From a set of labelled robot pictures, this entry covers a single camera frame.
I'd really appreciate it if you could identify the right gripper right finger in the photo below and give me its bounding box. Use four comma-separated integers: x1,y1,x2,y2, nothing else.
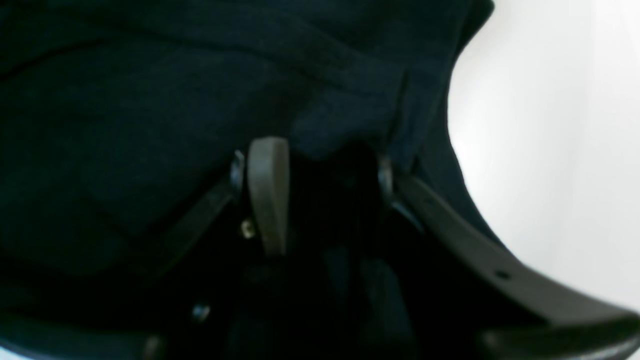
377,156,639,360

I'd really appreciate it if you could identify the black T-shirt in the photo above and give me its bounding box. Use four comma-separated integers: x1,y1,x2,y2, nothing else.
1,0,498,360

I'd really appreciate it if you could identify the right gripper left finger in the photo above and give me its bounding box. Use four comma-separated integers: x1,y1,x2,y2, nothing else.
150,136,291,280

